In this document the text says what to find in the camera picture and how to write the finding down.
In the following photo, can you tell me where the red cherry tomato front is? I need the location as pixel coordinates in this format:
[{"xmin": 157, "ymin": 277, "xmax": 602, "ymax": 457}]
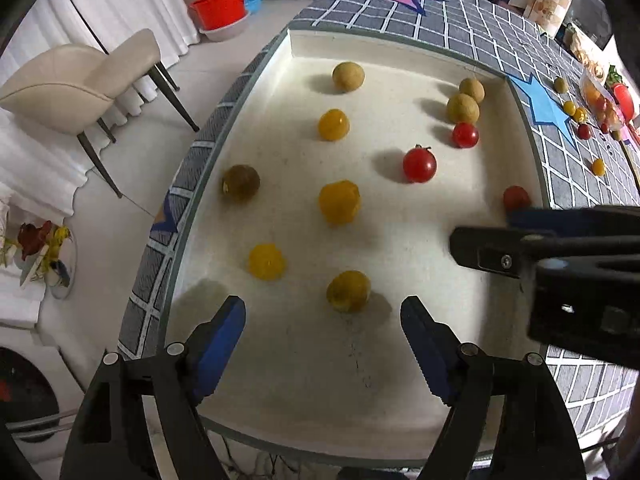
[{"xmin": 502, "ymin": 185, "xmax": 532, "ymax": 214}]

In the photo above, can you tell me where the yellow cherry tomato left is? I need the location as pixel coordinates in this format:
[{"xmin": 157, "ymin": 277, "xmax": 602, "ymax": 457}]
[{"xmin": 563, "ymin": 101, "xmax": 577, "ymax": 116}]

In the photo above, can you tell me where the blue plastic basin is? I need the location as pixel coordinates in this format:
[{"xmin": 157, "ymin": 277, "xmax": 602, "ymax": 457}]
[{"xmin": 244, "ymin": 0, "xmax": 262, "ymax": 14}]

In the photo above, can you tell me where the clear glass fruit bowl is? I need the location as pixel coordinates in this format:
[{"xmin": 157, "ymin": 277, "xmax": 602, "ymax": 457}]
[{"xmin": 579, "ymin": 68, "xmax": 624, "ymax": 132}]

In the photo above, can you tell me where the grey checkered tablecloth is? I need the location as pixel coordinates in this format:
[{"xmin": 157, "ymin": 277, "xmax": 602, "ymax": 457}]
[{"xmin": 118, "ymin": 0, "xmax": 639, "ymax": 460}]

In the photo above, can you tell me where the tan longan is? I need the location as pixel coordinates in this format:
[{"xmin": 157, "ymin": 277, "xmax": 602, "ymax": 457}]
[
  {"xmin": 553, "ymin": 77, "xmax": 568, "ymax": 94},
  {"xmin": 446, "ymin": 93, "xmax": 480, "ymax": 125},
  {"xmin": 332, "ymin": 62, "xmax": 366, "ymax": 92}
]

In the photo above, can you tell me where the white square tray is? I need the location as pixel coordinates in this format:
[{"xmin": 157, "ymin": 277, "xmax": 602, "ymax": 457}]
[{"xmin": 165, "ymin": 30, "xmax": 544, "ymax": 465}]

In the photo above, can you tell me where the red cherry tomato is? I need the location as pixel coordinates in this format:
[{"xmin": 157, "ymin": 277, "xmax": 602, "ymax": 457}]
[
  {"xmin": 577, "ymin": 124, "xmax": 591, "ymax": 140},
  {"xmin": 502, "ymin": 185, "xmax": 532, "ymax": 214}
]

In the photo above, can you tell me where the patterned paper bag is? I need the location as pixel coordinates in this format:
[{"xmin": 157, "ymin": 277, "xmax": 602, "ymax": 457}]
[{"xmin": 524, "ymin": 0, "xmax": 573, "ymax": 37}]

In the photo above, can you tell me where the red plastic basin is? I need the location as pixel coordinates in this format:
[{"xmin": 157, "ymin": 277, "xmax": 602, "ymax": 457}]
[{"xmin": 189, "ymin": 0, "xmax": 246, "ymax": 30}]

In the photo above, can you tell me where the red cherry tomato by star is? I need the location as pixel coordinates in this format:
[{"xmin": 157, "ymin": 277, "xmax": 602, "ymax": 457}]
[{"xmin": 577, "ymin": 124, "xmax": 591, "ymax": 140}]

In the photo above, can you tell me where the beige chair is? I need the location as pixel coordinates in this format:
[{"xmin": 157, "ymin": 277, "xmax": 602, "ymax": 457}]
[{"xmin": 1, "ymin": 28, "xmax": 200, "ymax": 197}]

